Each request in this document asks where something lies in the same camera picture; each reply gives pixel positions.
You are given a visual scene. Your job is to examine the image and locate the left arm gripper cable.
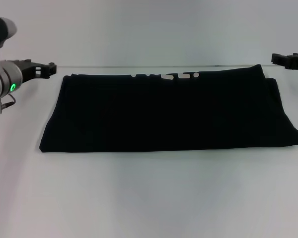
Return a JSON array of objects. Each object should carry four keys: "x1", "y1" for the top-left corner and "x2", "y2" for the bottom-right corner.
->
[{"x1": 0, "y1": 95, "x2": 17, "y2": 115}]

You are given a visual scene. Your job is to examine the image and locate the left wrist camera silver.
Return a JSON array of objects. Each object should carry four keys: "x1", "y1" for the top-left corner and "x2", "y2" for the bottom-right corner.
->
[{"x1": 0, "y1": 15, "x2": 17, "y2": 50}]

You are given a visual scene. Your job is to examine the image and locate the black t-shirt white print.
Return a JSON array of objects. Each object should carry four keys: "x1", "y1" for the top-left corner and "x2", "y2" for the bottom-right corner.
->
[{"x1": 39, "y1": 63, "x2": 298, "y2": 153}]

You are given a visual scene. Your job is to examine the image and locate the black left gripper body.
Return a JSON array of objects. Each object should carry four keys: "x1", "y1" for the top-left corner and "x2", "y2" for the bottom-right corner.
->
[{"x1": 13, "y1": 59, "x2": 38, "y2": 81}]

